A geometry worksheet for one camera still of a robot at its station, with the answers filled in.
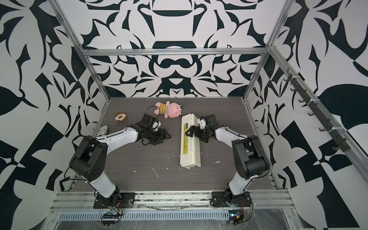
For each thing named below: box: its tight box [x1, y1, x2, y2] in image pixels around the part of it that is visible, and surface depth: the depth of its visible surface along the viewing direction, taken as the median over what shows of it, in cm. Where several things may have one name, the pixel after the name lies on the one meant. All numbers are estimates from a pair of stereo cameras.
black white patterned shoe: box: [96, 125, 109, 137], surface depth 99 cm
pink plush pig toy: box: [153, 100, 184, 119], surface depth 107 cm
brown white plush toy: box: [114, 111, 128, 124], surface depth 107 cm
